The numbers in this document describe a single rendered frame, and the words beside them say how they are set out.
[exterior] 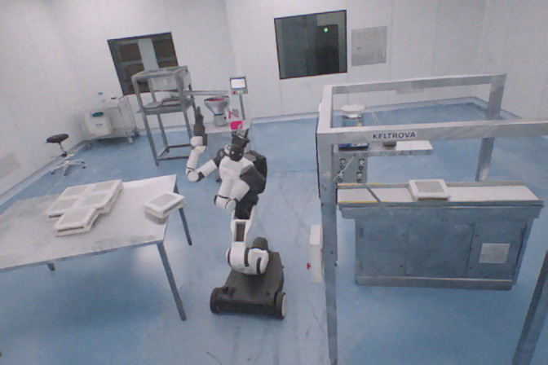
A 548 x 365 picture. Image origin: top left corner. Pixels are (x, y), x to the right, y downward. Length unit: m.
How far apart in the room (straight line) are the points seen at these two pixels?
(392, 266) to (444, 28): 5.74
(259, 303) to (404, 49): 6.06
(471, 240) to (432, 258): 0.31
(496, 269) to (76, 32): 7.82
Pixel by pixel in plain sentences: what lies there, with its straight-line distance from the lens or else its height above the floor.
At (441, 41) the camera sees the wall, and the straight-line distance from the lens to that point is 7.88.
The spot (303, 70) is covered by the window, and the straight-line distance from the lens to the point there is 7.33.
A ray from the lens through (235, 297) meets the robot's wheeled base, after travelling 2.82.
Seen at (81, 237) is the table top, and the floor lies 0.82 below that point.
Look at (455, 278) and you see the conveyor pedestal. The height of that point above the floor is 0.12.
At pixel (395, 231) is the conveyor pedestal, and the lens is 2.76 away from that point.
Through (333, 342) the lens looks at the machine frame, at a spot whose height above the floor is 0.23.
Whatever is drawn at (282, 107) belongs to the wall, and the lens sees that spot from 7.47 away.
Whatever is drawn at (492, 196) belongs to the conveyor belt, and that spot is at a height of 0.82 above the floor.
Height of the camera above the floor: 2.14
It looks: 26 degrees down
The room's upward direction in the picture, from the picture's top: 7 degrees counter-clockwise
